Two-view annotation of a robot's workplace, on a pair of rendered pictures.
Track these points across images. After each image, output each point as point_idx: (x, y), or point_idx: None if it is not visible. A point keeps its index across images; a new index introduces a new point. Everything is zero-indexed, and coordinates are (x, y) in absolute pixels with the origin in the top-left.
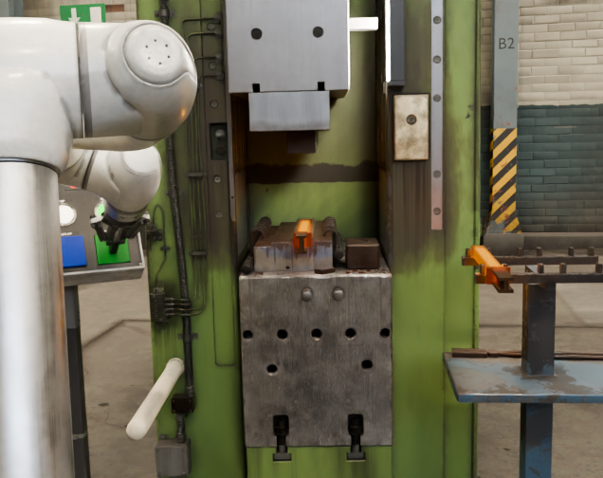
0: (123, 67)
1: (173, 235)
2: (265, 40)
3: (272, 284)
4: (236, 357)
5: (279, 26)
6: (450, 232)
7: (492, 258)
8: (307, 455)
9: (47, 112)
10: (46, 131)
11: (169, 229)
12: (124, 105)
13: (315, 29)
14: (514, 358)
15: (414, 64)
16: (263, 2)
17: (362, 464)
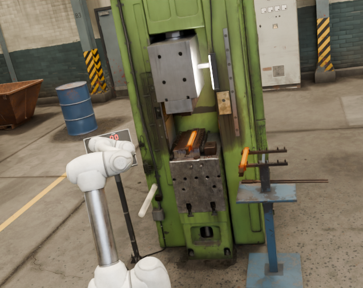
0: (113, 168)
1: (148, 144)
2: (167, 84)
3: (180, 164)
4: None
5: (170, 79)
6: (242, 136)
7: (245, 157)
8: (198, 215)
9: (99, 178)
10: (100, 182)
11: (146, 142)
12: (115, 172)
13: (183, 79)
14: None
15: (222, 80)
16: (164, 71)
17: (217, 216)
